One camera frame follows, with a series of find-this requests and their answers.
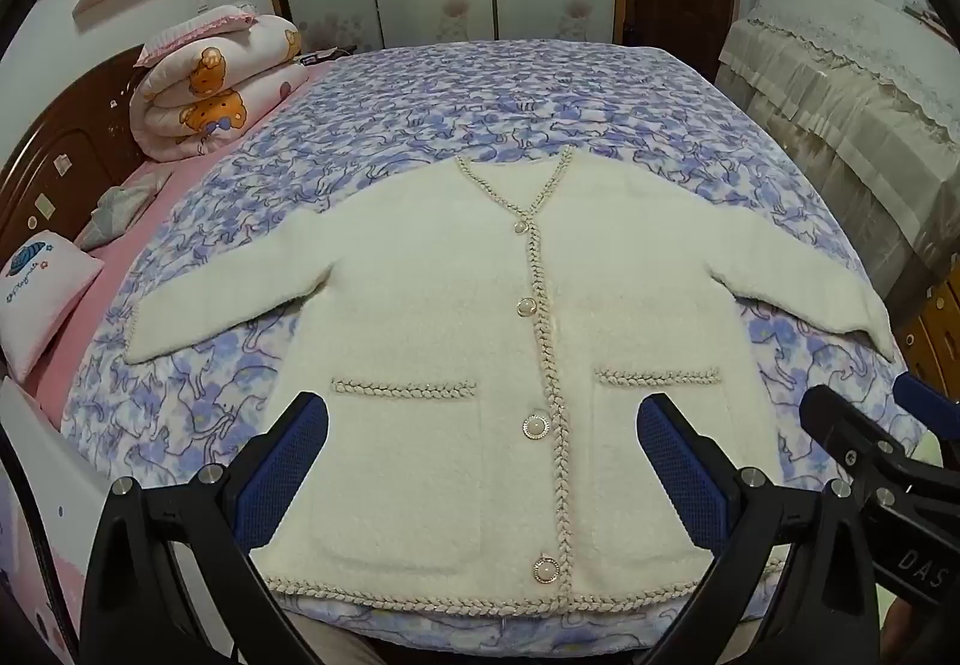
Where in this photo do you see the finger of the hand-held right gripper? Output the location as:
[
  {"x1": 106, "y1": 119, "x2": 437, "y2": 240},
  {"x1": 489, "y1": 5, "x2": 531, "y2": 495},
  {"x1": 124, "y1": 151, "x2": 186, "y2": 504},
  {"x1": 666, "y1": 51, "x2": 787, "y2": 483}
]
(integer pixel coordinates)
[
  {"x1": 892, "y1": 371, "x2": 960, "y2": 430},
  {"x1": 799, "y1": 386, "x2": 905, "y2": 486}
]

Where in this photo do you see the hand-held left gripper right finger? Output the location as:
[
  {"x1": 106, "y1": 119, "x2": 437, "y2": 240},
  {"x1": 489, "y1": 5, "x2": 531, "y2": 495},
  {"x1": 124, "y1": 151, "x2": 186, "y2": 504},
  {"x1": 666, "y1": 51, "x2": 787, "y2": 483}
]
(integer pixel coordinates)
[{"x1": 636, "y1": 393, "x2": 882, "y2": 665}]

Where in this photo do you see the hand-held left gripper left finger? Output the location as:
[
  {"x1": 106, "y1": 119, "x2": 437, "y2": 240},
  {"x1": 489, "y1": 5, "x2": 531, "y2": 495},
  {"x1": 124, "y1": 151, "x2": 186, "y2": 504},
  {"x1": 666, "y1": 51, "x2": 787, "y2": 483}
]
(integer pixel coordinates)
[{"x1": 79, "y1": 391, "x2": 331, "y2": 665}]

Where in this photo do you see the white knit cardigan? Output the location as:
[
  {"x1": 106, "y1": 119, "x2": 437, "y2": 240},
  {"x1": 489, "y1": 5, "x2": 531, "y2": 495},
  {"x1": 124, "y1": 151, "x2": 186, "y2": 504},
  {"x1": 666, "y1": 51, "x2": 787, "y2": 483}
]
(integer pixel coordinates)
[{"x1": 124, "y1": 147, "x2": 897, "y2": 617}]

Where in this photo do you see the wooden bookshelf cabinet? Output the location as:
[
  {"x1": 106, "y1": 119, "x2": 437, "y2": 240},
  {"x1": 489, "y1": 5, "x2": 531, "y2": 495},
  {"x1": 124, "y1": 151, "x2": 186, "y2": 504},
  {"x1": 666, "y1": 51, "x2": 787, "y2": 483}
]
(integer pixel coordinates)
[{"x1": 892, "y1": 278, "x2": 960, "y2": 403}]

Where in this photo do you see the white pink bed footboard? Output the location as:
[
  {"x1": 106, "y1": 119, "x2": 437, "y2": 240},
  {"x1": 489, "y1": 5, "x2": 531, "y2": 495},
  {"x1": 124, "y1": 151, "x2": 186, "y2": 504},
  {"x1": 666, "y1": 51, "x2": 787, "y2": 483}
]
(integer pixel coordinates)
[{"x1": 0, "y1": 376, "x2": 226, "y2": 665}]

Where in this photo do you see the pink bed sheet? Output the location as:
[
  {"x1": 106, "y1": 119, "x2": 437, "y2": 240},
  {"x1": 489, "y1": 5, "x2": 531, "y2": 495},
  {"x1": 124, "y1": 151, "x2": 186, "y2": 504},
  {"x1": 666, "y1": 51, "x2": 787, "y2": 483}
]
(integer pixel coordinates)
[{"x1": 34, "y1": 59, "x2": 335, "y2": 403}]

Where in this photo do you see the small white printed pillow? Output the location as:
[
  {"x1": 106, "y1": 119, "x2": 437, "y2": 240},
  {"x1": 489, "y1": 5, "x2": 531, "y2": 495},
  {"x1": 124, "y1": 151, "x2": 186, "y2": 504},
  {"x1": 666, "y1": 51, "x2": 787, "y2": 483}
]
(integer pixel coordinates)
[{"x1": 0, "y1": 230, "x2": 106, "y2": 385}]

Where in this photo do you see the beige lace-covered cabinet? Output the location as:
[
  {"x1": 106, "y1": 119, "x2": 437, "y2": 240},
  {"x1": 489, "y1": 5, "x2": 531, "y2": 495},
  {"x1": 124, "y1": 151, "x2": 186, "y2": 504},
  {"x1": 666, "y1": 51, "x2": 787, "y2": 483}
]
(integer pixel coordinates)
[{"x1": 714, "y1": 0, "x2": 960, "y2": 302}]

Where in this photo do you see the grey crumpled cloth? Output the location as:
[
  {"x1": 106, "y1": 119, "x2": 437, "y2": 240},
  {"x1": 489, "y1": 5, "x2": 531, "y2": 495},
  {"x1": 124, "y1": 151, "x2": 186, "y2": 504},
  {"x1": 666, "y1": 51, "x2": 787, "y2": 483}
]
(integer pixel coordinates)
[{"x1": 75, "y1": 170, "x2": 172, "y2": 252}]

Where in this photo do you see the blue floral cat-print blanket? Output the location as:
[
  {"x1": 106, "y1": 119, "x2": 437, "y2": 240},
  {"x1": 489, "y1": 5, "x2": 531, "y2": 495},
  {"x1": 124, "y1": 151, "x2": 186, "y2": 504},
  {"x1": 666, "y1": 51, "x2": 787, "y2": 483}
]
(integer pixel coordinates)
[{"x1": 60, "y1": 38, "x2": 931, "y2": 662}]

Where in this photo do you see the folded bear-print quilt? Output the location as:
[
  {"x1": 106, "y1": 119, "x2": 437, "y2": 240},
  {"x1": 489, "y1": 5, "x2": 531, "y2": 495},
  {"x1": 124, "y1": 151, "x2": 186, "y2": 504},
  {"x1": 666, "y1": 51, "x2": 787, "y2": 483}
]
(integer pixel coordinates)
[{"x1": 129, "y1": 14, "x2": 310, "y2": 163}]

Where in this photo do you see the dark wooden headboard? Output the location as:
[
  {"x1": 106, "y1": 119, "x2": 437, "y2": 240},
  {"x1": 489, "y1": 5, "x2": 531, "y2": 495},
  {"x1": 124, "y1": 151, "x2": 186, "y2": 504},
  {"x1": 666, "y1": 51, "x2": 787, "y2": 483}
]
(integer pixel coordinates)
[{"x1": 0, "y1": 44, "x2": 147, "y2": 261}]

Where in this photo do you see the pink frilled pillow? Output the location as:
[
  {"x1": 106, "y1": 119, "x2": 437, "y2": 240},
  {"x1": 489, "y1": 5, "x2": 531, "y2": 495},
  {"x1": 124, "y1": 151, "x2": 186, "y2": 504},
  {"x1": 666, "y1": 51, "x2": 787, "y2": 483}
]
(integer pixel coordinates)
[{"x1": 135, "y1": 3, "x2": 260, "y2": 68}]

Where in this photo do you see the black cable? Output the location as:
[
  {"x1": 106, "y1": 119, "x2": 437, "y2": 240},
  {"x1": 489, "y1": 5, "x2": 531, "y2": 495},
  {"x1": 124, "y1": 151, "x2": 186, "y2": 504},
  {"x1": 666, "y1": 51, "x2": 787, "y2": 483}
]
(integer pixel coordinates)
[{"x1": 0, "y1": 425, "x2": 83, "y2": 665}]

